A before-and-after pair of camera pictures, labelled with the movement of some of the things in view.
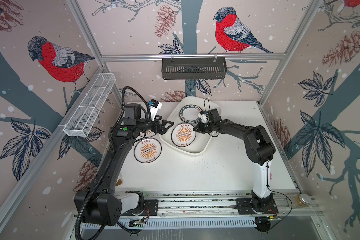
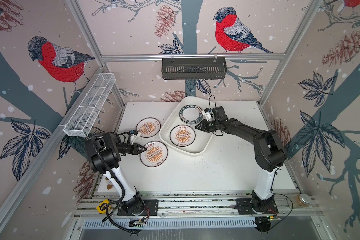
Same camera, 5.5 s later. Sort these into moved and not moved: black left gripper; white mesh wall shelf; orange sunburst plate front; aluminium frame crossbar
Moved: black left gripper
Not moved: orange sunburst plate front; white mesh wall shelf; aluminium frame crossbar
